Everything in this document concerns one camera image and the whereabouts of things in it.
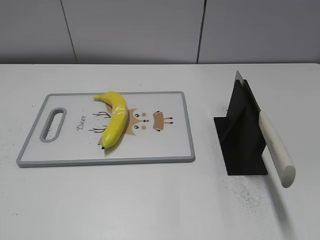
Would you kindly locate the black knife stand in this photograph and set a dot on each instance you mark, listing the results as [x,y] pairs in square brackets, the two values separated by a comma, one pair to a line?
[240,137]

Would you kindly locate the white grey-rimmed cutting board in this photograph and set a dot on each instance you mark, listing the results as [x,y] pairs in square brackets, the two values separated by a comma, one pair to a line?
[68,127]

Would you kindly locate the yellow plastic banana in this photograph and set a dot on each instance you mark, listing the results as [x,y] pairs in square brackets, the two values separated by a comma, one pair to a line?
[118,120]

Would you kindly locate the white-handled knife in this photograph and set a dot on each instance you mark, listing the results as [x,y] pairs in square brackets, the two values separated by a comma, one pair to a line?
[281,158]

